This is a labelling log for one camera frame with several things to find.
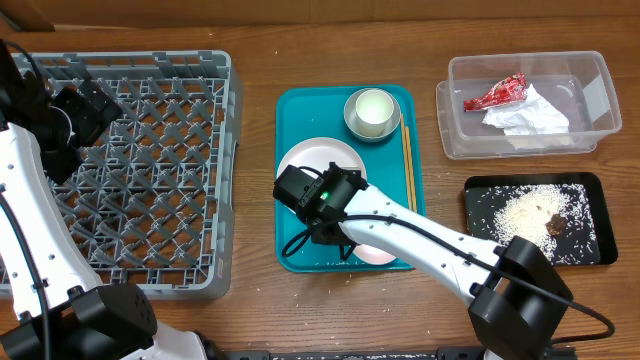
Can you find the teal plastic tray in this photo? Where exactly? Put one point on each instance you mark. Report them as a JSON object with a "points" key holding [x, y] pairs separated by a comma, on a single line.
{"points": [[306, 113]]}

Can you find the white round plate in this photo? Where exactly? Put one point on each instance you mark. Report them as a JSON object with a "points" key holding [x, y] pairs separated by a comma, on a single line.
{"points": [[318, 152]]}

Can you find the grey small bowl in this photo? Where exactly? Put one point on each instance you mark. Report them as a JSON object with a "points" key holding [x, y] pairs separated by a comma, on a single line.
{"points": [[350, 118]]}

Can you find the grey dishwasher rack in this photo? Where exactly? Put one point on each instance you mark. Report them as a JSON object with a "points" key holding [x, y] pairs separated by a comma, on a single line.
{"points": [[151, 203]]}

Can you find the pink small bowl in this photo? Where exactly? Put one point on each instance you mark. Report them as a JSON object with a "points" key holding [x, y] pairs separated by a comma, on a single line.
{"points": [[372, 255]]}

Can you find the white napkin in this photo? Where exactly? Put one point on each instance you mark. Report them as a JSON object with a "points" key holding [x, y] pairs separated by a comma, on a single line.
{"points": [[530, 124]]}

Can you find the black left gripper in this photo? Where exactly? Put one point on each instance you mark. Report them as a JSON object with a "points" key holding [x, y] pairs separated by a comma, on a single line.
{"points": [[94, 122]]}

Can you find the white cup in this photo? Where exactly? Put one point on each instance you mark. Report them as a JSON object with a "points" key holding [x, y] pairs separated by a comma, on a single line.
{"points": [[374, 108]]}

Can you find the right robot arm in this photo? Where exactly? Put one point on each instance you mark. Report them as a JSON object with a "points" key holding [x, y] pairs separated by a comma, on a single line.
{"points": [[514, 296]]}

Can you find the clear plastic bin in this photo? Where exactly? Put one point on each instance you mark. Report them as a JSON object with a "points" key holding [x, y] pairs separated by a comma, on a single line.
{"points": [[577, 83]]}

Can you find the black waste tray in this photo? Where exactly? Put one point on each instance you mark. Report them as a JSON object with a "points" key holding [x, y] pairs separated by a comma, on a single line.
{"points": [[589, 237]]}

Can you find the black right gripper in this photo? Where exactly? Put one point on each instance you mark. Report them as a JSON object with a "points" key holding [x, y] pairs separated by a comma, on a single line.
{"points": [[322, 240]]}

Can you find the white rice pile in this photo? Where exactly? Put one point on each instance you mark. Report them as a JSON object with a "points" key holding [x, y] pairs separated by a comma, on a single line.
{"points": [[527, 213]]}

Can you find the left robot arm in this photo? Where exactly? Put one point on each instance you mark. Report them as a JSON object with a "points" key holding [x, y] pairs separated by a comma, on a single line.
{"points": [[64, 309]]}

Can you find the red snack wrapper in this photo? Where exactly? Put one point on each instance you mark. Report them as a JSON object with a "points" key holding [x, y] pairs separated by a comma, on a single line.
{"points": [[509, 90]]}

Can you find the brown food scrap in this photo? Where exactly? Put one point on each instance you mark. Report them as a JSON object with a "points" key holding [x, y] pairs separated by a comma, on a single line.
{"points": [[557, 225]]}

